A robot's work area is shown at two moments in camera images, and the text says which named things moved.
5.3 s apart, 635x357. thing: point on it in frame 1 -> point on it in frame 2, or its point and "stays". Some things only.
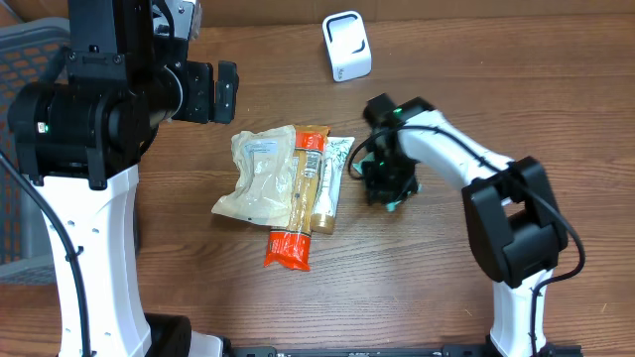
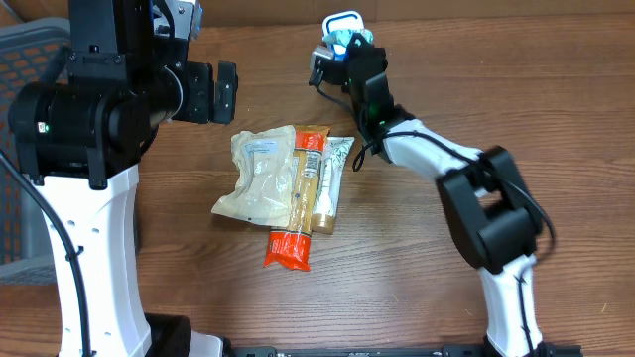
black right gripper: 389,187 -> 365,57
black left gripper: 201,90 stays
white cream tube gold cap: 336,151 stays
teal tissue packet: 360,168 -> 340,40
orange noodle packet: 292,245 stays
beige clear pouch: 264,192 stays
